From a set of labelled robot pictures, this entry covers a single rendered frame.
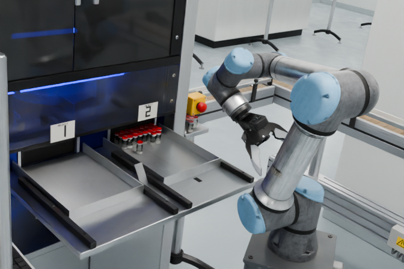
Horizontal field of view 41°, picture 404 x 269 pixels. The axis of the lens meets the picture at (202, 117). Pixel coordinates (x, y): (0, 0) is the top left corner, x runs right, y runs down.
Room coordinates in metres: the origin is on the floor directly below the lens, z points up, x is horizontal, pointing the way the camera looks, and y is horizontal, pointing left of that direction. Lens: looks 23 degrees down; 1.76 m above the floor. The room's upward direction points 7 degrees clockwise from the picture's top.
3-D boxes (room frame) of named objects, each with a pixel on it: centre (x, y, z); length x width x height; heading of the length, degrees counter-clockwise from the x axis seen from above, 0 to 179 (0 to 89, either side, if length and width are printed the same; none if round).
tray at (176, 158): (1.71, 0.13, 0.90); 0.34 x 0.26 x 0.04; 46
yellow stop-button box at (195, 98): (1.97, 0.04, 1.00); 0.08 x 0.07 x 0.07; 46
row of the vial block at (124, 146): (1.79, 0.21, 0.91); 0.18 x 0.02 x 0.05; 136
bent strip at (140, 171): (1.48, 0.13, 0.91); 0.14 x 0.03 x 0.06; 47
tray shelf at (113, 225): (1.54, 0.20, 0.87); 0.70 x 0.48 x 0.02; 136
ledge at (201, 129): (2.01, 0.06, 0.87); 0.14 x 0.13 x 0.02; 46
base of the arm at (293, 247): (1.40, -0.32, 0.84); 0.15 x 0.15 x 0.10
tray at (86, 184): (1.47, 0.36, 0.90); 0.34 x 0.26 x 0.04; 46
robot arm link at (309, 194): (1.39, -0.32, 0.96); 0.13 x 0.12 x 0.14; 123
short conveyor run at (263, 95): (2.28, -0.05, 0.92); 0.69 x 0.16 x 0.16; 136
